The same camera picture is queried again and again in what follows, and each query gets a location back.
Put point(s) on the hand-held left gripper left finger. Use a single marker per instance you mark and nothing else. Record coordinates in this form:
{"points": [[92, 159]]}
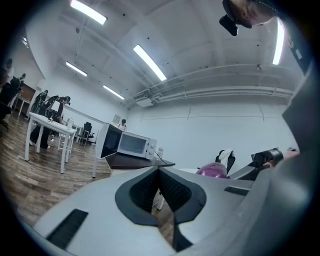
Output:
{"points": [[100, 200]]}

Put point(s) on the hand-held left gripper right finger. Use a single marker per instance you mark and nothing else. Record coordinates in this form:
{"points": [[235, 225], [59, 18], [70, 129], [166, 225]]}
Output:
{"points": [[215, 197]]}

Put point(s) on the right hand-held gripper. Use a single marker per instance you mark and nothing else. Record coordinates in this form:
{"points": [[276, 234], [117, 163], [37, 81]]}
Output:
{"points": [[268, 155]]}

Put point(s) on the purple eggplant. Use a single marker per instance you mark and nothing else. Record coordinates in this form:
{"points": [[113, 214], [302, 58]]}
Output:
{"points": [[212, 170]]}

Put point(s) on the white microwave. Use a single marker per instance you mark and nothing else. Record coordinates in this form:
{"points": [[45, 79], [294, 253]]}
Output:
{"points": [[135, 145]]}

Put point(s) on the black office chair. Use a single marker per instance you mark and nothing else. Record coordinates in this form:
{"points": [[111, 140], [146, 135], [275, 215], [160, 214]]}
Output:
{"points": [[86, 132], [222, 165]]}

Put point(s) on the white cloth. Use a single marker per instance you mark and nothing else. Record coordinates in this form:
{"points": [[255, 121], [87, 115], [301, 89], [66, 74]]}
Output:
{"points": [[227, 153]]}

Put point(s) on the dark brown desk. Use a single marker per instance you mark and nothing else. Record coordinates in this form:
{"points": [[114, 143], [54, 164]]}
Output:
{"points": [[140, 163]]}

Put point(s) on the clear water bottle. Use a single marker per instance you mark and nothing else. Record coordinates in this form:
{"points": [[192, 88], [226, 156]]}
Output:
{"points": [[161, 153]]}

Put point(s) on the white jug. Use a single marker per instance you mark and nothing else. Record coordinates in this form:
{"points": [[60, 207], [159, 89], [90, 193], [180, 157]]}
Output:
{"points": [[70, 124]]}

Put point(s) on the white ceiling pipes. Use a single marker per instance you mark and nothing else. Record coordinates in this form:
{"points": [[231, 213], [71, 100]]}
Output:
{"points": [[225, 91]]}

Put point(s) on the white table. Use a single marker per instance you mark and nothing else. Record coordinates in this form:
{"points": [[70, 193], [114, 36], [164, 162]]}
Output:
{"points": [[50, 123]]}

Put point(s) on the white air conditioner unit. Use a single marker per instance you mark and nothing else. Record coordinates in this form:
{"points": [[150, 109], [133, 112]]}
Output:
{"points": [[143, 101]]}

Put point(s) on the long ceiling light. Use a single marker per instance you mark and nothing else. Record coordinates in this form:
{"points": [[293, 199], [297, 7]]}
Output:
{"points": [[278, 42], [88, 11], [76, 68], [150, 62], [113, 92]]}

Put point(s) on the brown wooden door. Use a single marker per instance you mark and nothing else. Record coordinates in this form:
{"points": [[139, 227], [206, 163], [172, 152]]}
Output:
{"points": [[27, 92]]}

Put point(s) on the person's head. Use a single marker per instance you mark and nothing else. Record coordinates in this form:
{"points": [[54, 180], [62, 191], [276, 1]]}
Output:
{"points": [[250, 12]]}

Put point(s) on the framed wall picture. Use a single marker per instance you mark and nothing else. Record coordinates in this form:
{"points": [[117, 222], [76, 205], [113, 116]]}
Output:
{"points": [[117, 119]]}

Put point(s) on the black head-mounted camera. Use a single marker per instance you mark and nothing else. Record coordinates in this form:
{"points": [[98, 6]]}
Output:
{"points": [[228, 24]]}

